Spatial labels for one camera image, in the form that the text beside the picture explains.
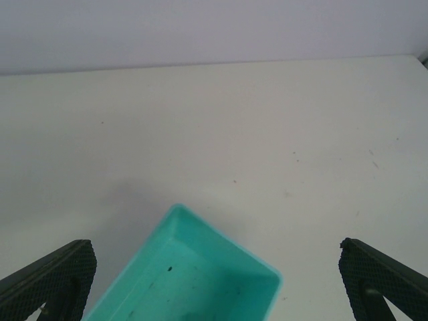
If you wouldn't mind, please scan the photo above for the teal plastic bin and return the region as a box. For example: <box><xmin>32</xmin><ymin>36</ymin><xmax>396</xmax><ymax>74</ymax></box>
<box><xmin>87</xmin><ymin>204</ymin><xmax>282</xmax><ymax>320</ymax></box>

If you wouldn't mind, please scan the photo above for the right aluminium corner post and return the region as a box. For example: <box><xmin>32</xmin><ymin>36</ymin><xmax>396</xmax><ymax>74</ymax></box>
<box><xmin>419</xmin><ymin>51</ymin><xmax>428</xmax><ymax>68</ymax></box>

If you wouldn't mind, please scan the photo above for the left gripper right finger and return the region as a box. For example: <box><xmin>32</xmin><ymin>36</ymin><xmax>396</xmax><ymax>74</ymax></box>
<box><xmin>338</xmin><ymin>238</ymin><xmax>427</xmax><ymax>320</ymax></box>

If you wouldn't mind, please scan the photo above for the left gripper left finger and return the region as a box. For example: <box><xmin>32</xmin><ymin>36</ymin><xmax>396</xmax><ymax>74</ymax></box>
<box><xmin>1</xmin><ymin>239</ymin><xmax>97</xmax><ymax>320</ymax></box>

